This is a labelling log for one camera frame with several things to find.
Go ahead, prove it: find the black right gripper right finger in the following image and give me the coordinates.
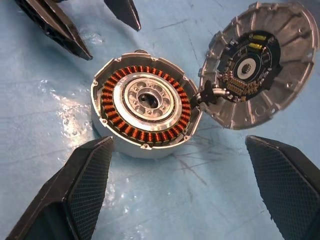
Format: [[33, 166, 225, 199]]
[[245, 134, 320, 240]]

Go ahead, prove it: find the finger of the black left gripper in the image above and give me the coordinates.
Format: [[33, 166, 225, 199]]
[[13, 0, 94, 62], [103, 0, 142, 32]]

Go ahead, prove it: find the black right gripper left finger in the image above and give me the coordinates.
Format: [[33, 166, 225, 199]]
[[4, 135, 116, 240]]

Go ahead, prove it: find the small white round object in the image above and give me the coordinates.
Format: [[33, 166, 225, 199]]
[[197, 1, 320, 131]]

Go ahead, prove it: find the silver round motor housing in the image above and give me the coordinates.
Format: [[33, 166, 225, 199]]
[[89, 49, 203, 160]]

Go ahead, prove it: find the silver spoked rotor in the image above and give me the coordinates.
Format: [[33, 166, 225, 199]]
[[113, 72, 183, 127]]

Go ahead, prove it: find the blue table cover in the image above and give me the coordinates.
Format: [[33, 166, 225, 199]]
[[0, 0, 320, 240]]

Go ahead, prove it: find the grey motor wire bundle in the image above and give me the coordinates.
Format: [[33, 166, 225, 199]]
[[193, 79, 232, 107]]

